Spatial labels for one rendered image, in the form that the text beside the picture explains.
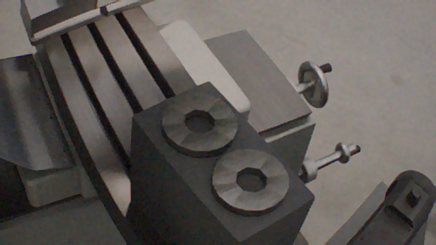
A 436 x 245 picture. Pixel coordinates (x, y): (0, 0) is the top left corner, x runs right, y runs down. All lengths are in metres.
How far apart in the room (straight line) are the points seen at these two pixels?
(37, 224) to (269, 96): 0.59
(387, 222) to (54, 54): 0.85
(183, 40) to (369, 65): 1.48
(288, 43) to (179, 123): 1.90
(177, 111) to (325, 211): 1.42
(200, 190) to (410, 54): 2.24
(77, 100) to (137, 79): 0.12
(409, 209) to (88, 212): 0.75
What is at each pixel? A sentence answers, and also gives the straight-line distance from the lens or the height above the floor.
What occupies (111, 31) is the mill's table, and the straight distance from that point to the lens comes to 1.27.
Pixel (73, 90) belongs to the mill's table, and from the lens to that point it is 1.16.
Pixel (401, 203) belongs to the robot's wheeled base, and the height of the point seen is 0.61.
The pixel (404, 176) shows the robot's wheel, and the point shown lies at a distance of 1.66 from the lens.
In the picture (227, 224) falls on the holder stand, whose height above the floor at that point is 1.13.
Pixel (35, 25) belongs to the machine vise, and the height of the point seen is 0.98.
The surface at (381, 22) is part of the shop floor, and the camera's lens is 3.07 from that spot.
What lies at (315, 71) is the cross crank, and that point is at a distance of 1.62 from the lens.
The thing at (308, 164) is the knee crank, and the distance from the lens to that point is 1.61.
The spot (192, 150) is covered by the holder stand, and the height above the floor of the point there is 1.14.
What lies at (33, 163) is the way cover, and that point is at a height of 0.89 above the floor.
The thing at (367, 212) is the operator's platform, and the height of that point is 0.40.
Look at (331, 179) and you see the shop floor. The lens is 2.32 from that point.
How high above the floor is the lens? 1.78
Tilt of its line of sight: 48 degrees down
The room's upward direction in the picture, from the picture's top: 11 degrees clockwise
